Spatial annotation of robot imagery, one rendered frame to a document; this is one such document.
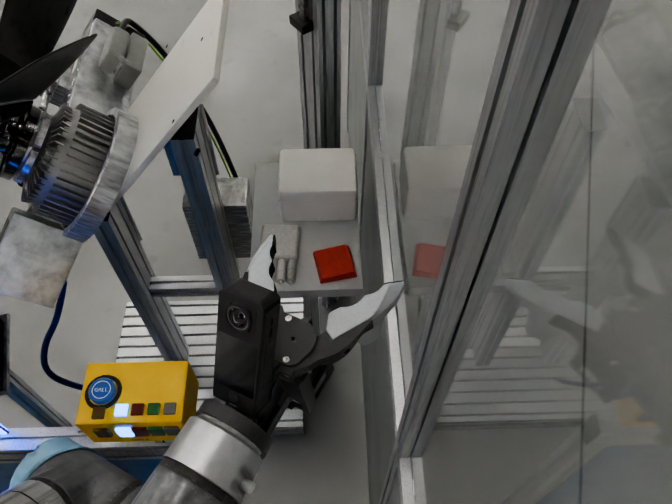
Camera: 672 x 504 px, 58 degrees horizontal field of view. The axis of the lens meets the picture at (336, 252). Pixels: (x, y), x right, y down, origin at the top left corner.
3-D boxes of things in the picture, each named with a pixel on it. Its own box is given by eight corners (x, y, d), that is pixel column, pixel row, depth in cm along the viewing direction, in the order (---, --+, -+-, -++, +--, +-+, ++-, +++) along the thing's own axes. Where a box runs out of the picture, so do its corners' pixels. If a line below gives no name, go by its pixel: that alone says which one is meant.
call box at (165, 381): (201, 384, 105) (188, 358, 96) (195, 443, 99) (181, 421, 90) (107, 387, 105) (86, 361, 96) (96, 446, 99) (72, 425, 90)
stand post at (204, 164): (260, 356, 213) (198, 105, 117) (259, 381, 207) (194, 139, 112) (247, 357, 212) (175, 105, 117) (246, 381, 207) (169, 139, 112)
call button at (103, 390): (119, 380, 95) (116, 376, 93) (115, 405, 93) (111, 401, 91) (93, 381, 95) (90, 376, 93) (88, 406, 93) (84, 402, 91)
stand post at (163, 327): (193, 358, 212) (115, 188, 137) (191, 383, 207) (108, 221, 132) (180, 359, 212) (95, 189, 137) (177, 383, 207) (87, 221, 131)
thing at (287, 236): (300, 229, 137) (300, 223, 135) (295, 286, 128) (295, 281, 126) (262, 228, 137) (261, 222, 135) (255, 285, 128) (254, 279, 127)
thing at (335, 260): (348, 246, 134) (348, 241, 132) (357, 277, 130) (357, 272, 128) (312, 253, 133) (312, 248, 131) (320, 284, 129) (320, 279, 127)
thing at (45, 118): (32, 142, 122) (21, 137, 121) (57, 100, 113) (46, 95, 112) (13, 197, 114) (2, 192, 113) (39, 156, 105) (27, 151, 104)
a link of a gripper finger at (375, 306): (404, 307, 63) (323, 346, 61) (402, 273, 58) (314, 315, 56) (419, 330, 61) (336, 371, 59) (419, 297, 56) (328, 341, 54)
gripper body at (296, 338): (276, 337, 64) (211, 438, 58) (258, 291, 58) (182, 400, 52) (340, 364, 61) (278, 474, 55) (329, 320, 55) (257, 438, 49)
